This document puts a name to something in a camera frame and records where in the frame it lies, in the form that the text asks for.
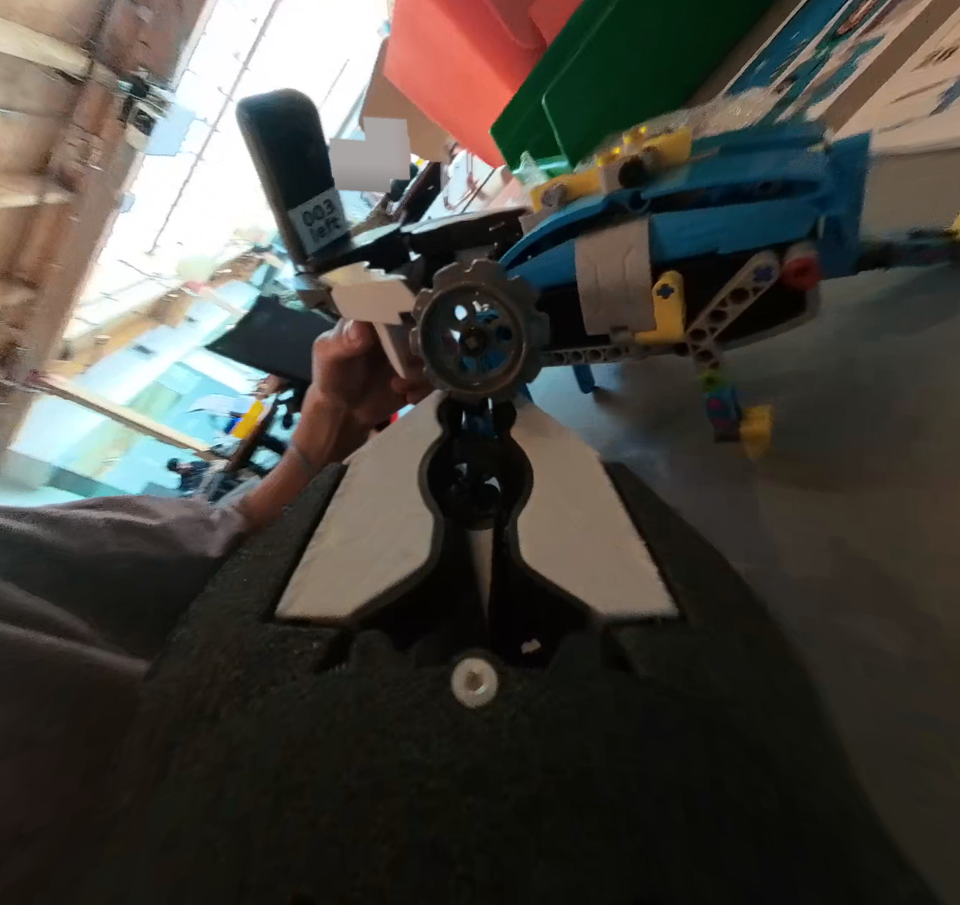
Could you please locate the person's grey sleeve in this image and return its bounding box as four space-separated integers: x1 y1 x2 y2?
0 494 252 771

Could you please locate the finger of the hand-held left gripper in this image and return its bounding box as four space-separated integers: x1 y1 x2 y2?
373 318 423 383
328 260 419 323

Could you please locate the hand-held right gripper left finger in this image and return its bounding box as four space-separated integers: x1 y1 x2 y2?
273 391 453 626

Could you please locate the blue brick toy robot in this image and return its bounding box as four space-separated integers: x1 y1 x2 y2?
498 121 960 464

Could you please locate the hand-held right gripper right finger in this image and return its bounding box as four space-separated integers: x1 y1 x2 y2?
508 397 681 626

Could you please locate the person's left hand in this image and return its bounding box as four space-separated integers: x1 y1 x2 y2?
306 317 447 435

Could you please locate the person's left forearm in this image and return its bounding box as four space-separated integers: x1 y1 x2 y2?
240 395 376 539

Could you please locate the orange plastic bin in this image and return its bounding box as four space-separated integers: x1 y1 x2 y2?
382 0 624 167

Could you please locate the green storage bin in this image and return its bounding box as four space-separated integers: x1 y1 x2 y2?
489 0 819 171

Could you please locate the grey gear with blue connector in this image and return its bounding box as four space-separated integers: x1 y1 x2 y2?
411 257 544 531

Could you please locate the instruction booklet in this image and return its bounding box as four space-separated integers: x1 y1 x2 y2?
832 0 960 141

